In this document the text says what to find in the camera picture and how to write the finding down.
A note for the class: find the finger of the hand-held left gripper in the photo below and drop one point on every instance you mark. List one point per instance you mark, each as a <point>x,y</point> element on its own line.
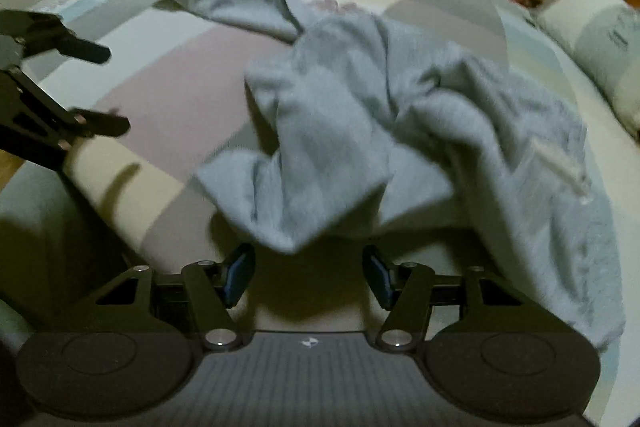
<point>85,49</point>
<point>100,125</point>

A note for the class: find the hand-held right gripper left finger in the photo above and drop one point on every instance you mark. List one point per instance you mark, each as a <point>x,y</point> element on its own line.
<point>235,279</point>

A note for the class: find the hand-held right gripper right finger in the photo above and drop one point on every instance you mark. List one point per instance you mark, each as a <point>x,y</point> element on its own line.
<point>380,279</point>

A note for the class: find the gray sweatpants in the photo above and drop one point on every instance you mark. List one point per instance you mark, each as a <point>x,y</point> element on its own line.
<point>350,107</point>

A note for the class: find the checked bed sheet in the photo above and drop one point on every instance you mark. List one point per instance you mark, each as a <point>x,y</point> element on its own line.
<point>165,82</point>

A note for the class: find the checked pillow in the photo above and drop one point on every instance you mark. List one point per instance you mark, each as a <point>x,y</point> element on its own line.
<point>600,47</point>

